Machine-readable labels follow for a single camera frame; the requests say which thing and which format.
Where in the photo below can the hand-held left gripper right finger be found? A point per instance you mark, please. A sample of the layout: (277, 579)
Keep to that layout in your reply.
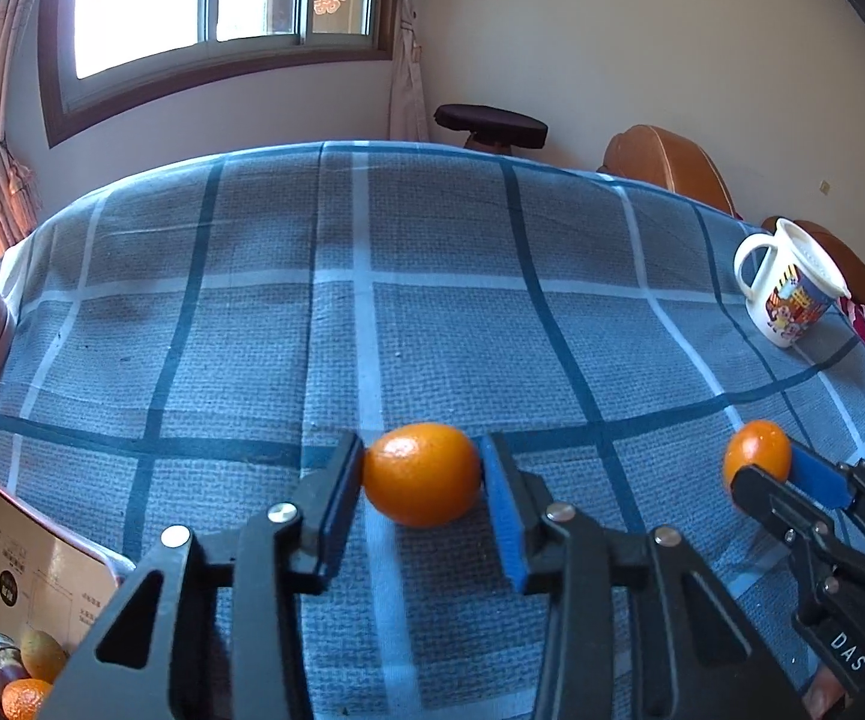
(503, 517)

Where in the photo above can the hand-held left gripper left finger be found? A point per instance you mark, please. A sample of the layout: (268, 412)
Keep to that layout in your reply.
(341, 499)

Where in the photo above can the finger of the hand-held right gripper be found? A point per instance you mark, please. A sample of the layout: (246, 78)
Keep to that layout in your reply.
(770, 499)
(819, 476)

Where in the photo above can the small mandarin orange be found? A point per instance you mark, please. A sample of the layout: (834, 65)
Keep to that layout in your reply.
(756, 457)
(23, 699)

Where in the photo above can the large mandarin orange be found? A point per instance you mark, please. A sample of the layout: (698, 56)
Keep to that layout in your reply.
(421, 474)

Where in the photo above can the yellow oval fruit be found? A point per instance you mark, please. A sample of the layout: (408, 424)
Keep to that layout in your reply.
(43, 654)

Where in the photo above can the person's right hand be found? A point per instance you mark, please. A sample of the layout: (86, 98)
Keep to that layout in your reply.
(826, 699)

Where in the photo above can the white printed mug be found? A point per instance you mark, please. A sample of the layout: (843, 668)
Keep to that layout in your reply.
(785, 292)

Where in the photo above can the blue checked tablecloth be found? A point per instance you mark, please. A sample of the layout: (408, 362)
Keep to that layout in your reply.
(440, 277)

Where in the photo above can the printed paper leaflet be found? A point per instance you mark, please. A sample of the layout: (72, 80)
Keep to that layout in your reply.
(27, 577)

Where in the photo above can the brown leather sofa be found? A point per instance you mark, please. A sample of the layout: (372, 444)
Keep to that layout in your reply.
(665, 161)

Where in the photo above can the dark round stool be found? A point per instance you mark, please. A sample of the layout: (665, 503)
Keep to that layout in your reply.
(488, 124)

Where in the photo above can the pale tied curtain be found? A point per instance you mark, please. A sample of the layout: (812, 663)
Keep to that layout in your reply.
(410, 52)

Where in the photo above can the brown framed window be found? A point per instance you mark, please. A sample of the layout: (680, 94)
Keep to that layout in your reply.
(177, 7)

